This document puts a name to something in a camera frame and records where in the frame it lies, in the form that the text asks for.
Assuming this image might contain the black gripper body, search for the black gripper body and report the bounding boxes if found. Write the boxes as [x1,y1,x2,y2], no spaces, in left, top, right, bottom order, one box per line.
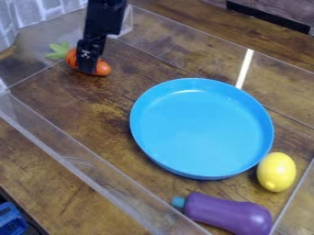
[83,0,127,39]

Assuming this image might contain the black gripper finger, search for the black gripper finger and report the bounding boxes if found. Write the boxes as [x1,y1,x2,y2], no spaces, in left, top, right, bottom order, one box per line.
[77,39,107,73]

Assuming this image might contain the orange toy carrot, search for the orange toy carrot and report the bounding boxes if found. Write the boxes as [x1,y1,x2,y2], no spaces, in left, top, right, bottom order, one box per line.
[46,42,113,76]

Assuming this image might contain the blue round tray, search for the blue round tray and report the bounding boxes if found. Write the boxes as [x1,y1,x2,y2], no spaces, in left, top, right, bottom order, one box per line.
[130,78,276,180]

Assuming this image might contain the white patterned curtain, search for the white patterned curtain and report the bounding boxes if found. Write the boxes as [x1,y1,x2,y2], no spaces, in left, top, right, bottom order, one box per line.
[0,0,89,52]

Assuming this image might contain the dark baseboard strip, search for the dark baseboard strip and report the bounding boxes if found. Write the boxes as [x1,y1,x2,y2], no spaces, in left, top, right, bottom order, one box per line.
[226,0,310,35]

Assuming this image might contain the blue object at corner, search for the blue object at corner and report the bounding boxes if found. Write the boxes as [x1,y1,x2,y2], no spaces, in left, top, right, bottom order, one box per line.
[0,202,27,235]

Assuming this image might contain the yellow toy lemon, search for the yellow toy lemon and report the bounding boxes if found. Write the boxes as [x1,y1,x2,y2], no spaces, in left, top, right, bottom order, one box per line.
[257,152,297,192]

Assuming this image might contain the purple toy eggplant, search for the purple toy eggplant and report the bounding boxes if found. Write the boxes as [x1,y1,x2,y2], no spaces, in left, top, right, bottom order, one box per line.
[173,193,273,235]

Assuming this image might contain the clear acrylic enclosure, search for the clear acrylic enclosure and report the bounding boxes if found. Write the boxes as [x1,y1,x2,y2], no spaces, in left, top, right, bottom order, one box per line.
[0,0,314,235]

